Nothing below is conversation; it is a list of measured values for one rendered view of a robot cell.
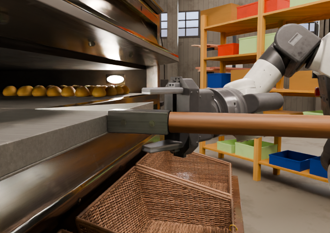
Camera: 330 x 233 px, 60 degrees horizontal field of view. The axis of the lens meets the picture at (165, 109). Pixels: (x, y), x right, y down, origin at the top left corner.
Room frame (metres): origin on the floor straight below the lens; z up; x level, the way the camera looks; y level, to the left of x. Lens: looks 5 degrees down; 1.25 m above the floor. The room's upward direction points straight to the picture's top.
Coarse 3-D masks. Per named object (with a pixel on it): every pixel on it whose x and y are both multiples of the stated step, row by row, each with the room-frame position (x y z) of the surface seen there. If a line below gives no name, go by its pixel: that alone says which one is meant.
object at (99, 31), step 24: (0, 0) 0.46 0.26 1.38; (24, 0) 0.48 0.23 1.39; (48, 0) 0.52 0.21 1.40; (24, 24) 0.60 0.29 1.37; (48, 24) 0.63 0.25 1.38; (72, 24) 0.66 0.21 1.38; (96, 24) 0.71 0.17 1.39; (72, 48) 0.92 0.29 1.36; (96, 48) 0.98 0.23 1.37; (120, 48) 1.06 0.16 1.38; (144, 48) 1.14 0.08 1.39
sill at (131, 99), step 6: (132, 96) 1.51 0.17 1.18; (138, 96) 1.53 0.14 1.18; (144, 96) 1.64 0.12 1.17; (150, 96) 1.76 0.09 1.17; (156, 96) 1.91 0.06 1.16; (84, 102) 1.06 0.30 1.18; (90, 102) 1.06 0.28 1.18; (96, 102) 1.06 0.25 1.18; (102, 102) 1.08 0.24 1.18; (108, 102) 1.13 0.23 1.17; (114, 102) 1.20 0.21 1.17; (120, 102) 1.26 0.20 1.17; (126, 102) 1.34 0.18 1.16; (132, 102) 1.42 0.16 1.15; (138, 102) 1.53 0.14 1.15
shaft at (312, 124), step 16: (176, 112) 0.40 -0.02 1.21; (192, 112) 0.40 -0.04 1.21; (176, 128) 0.39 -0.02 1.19; (192, 128) 0.39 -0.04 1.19; (208, 128) 0.38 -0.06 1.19; (224, 128) 0.38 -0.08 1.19; (240, 128) 0.37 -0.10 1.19; (256, 128) 0.37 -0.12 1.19; (272, 128) 0.37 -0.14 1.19; (288, 128) 0.36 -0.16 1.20; (304, 128) 0.36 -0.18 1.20; (320, 128) 0.35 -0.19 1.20
